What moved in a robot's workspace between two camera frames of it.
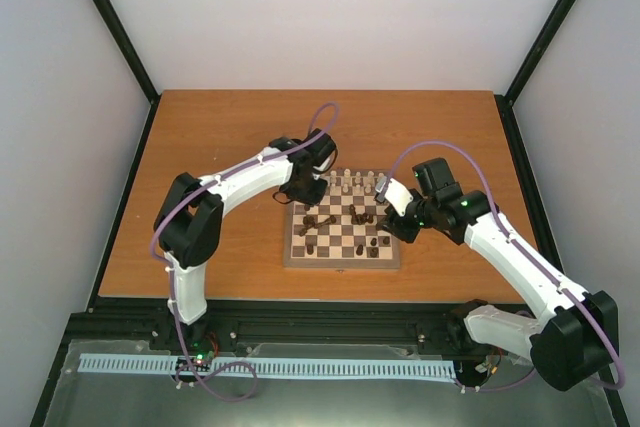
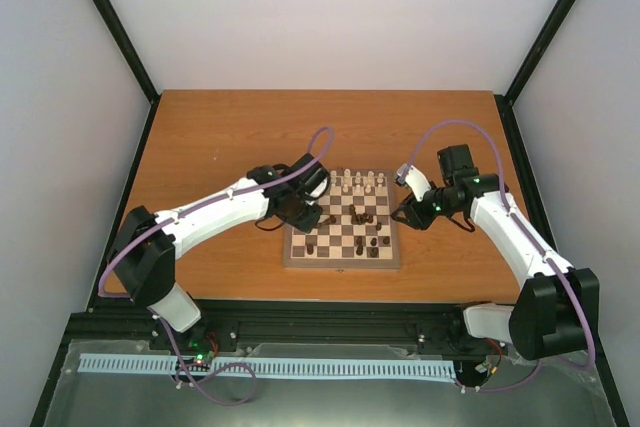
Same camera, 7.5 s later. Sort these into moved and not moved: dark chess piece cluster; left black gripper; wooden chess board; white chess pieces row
Moved: left black gripper
Not moved: wooden chess board; dark chess piece cluster; white chess pieces row
